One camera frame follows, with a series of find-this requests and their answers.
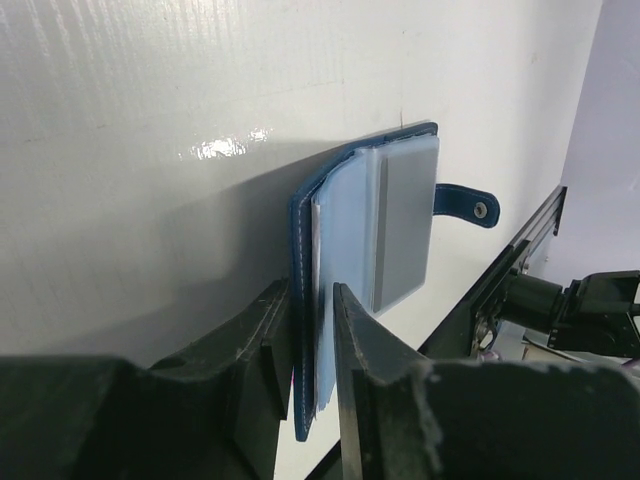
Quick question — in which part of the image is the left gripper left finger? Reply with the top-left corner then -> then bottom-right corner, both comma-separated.
1,279 -> 293,479

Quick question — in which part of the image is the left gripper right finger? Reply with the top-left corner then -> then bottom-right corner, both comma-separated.
333,284 -> 639,479

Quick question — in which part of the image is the blue card holder wallet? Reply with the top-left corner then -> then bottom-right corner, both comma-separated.
288,122 -> 501,442

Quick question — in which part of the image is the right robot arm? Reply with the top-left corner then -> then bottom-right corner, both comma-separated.
499,270 -> 639,359

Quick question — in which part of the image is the aluminium front rail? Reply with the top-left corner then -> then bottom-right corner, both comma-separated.
510,185 -> 568,273

